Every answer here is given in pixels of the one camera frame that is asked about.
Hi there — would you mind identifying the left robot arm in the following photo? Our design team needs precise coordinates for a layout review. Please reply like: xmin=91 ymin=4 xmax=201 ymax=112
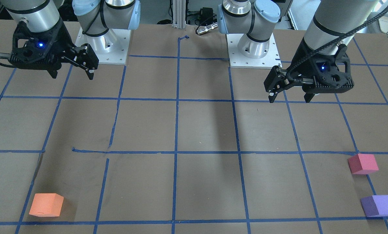
xmin=218 ymin=0 xmax=388 ymax=103

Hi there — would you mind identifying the orange foam cube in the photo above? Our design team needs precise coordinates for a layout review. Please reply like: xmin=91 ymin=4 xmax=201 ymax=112
xmin=29 ymin=193 xmax=64 ymax=217

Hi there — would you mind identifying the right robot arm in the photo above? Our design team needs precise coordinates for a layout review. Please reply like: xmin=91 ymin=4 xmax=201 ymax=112
xmin=0 ymin=0 xmax=141 ymax=80

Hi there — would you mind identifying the silver cable connector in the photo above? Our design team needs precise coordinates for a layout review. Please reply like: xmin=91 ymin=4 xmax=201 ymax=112
xmin=195 ymin=22 xmax=219 ymax=35

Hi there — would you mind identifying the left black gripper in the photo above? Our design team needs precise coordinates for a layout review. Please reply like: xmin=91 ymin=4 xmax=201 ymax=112
xmin=264 ymin=38 xmax=320 ymax=103

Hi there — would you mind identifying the purple foam cube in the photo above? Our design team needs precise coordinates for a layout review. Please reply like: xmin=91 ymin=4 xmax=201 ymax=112
xmin=360 ymin=195 xmax=388 ymax=217

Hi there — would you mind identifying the aluminium frame post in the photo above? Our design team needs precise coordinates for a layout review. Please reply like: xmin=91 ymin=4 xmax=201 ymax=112
xmin=171 ymin=0 xmax=187 ymax=29

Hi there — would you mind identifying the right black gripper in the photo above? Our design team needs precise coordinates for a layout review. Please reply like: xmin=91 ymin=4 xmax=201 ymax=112
xmin=44 ymin=17 xmax=99 ymax=80

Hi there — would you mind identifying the red foam cube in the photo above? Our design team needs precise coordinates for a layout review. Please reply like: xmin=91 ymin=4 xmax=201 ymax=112
xmin=348 ymin=153 xmax=379 ymax=175

